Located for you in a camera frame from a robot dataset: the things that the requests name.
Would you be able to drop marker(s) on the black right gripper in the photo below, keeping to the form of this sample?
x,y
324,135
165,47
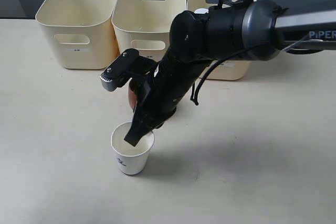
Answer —
x,y
158,96

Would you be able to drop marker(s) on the white paper cup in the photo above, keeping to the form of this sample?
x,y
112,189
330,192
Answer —
x,y
130,160

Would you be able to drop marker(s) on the brown wooden cup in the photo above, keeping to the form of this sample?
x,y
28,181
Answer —
x,y
132,94

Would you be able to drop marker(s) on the clear plastic bottle white cap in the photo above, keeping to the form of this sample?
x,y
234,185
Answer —
x,y
201,11

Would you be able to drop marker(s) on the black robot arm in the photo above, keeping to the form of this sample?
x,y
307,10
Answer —
x,y
201,42

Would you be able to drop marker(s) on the middle cream plastic bin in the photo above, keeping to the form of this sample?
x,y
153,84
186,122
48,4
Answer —
x,y
145,25

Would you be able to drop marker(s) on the cream plastic bin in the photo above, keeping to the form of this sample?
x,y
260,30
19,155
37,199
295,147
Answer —
x,y
229,70
145,25
79,32

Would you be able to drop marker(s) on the left cream plastic bin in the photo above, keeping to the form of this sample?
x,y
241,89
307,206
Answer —
x,y
79,32

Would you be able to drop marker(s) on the right cream plastic bin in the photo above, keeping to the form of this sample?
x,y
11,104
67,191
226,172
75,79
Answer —
x,y
229,70

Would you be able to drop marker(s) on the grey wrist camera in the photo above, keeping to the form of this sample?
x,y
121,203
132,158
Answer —
x,y
121,70

